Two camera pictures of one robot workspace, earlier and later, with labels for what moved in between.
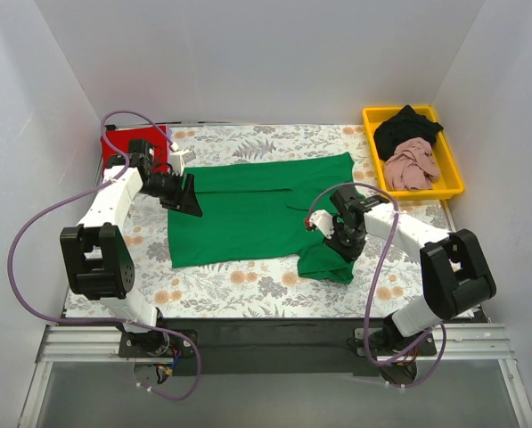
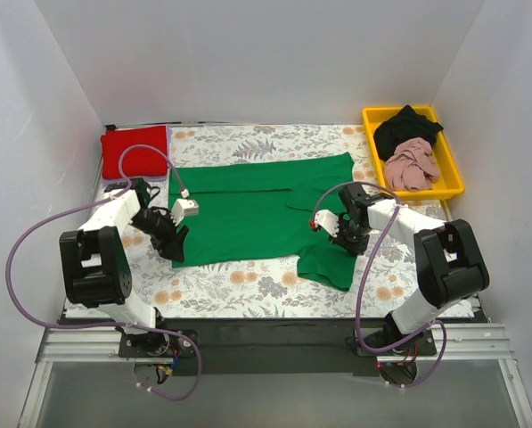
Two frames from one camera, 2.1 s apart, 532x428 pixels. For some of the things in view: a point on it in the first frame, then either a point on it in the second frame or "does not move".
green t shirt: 266,211 does not move
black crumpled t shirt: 402,128 does not move
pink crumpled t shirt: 412,166 does not move
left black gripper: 179,192 -> 167,234
